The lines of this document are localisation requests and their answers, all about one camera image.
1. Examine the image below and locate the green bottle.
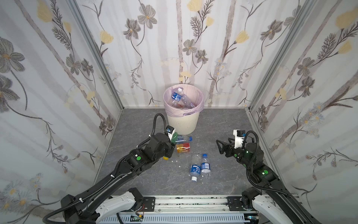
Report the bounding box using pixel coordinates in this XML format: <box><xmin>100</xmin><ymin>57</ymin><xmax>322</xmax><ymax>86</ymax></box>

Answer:
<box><xmin>163</xmin><ymin>132</ymin><xmax>179</xmax><ymax>160</ymax></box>

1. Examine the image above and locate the clear bottle blue cap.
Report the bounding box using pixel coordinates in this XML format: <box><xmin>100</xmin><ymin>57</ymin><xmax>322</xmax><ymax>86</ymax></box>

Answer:
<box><xmin>201</xmin><ymin>154</ymin><xmax>211</xmax><ymax>179</ymax></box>
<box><xmin>176</xmin><ymin>135</ymin><xmax>193</xmax><ymax>144</ymax></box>

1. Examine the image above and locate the orange red drink bottle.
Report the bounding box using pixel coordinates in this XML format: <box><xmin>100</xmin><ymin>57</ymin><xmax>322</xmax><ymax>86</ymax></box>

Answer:
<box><xmin>176</xmin><ymin>143</ymin><xmax>191</xmax><ymax>153</ymax></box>

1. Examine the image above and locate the clear bottle white cap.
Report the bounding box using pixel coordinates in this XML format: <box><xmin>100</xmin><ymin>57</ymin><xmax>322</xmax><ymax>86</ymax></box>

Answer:
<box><xmin>190</xmin><ymin>155</ymin><xmax>201</xmax><ymax>182</ymax></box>

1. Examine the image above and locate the clear bottle purple label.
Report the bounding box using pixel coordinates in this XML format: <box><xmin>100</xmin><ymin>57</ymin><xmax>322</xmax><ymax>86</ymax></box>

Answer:
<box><xmin>181</xmin><ymin>94</ymin><xmax>196</xmax><ymax>109</ymax></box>

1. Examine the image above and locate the tall clear bottle blue label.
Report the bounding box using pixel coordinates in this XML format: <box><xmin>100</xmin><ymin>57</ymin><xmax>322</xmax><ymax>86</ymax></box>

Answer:
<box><xmin>170</xmin><ymin>87</ymin><xmax>183</xmax><ymax>107</ymax></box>

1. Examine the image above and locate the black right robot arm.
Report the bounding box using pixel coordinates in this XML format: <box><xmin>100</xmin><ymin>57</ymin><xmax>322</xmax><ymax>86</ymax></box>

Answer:
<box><xmin>216</xmin><ymin>129</ymin><xmax>319</xmax><ymax>224</ymax></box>

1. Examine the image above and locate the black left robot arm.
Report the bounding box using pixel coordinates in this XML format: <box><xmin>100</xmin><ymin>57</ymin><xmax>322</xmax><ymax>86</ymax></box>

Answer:
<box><xmin>43</xmin><ymin>122</ymin><xmax>174</xmax><ymax>224</ymax></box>

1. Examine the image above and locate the cream plastic waste bin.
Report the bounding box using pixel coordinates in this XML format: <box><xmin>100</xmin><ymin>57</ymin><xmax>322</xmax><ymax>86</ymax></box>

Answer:
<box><xmin>163</xmin><ymin>84</ymin><xmax>205</xmax><ymax>135</ymax></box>

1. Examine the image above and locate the pink bin liner bag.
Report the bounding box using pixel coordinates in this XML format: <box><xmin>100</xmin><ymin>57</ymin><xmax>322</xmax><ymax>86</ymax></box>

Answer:
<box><xmin>163</xmin><ymin>84</ymin><xmax>204</xmax><ymax>117</ymax></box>

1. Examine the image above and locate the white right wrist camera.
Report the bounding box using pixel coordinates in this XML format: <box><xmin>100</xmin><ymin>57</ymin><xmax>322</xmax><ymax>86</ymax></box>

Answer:
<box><xmin>233</xmin><ymin>129</ymin><xmax>246</xmax><ymax>149</ymax></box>

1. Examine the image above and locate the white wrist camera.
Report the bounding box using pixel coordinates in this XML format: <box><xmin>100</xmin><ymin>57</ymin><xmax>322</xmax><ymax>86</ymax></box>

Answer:
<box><xmin>233</xmin><ymin>129</ymin><xmax>246</xmax><ymax>149</ymax></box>
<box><xmin>166</xmin><ymin>125</ymin><xmax>175</xmax><ymax>140</ymax></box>

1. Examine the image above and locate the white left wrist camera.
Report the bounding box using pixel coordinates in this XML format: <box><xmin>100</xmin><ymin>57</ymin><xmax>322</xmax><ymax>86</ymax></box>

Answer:
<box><xmin>166</xmin><ymin>125</ymin><xmax>175</xmax><ymax>140</ymax></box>

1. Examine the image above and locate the aluminium mounting rail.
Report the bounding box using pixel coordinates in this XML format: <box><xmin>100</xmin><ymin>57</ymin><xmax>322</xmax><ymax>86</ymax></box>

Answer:
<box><xmin>95</xmin><ymin>195</ymin><xmax>303</xmax><ymax>216</ymax></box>

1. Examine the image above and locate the white cable duct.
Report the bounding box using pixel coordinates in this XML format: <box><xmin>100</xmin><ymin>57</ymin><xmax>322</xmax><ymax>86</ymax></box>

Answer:
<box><xmin>100</xmin><ymin>214</ymin><xmax>251</xmax><ymax>224</ymax></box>

